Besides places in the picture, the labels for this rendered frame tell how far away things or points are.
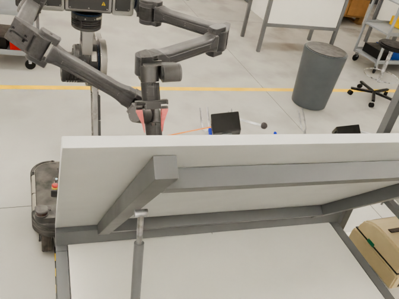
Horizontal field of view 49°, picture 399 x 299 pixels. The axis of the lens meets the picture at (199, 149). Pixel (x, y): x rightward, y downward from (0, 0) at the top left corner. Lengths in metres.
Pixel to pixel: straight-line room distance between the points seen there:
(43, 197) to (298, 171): 2.01
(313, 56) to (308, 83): 0.29
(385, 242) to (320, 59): 2.87
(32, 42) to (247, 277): 1.08
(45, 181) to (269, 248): 1.55
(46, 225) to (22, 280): 0.31
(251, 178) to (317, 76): 3.87
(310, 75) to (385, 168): 3.71
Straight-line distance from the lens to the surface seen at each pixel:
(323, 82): 4.72
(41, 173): 2.90
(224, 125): 0.87
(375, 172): 1.02
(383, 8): 7.76
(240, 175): 0.85
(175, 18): 1.85
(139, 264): 0.98
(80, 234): 1.63
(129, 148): 0.66
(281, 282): 1.69
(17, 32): 1.54
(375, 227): 2.06
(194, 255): 1.67
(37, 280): 2.61
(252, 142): 0.71
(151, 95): 1.35
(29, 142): 3.61
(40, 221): 2.55
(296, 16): 6.22
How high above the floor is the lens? 2.01
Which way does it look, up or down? 33 degrees down
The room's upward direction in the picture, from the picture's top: 12 degrees clockwise
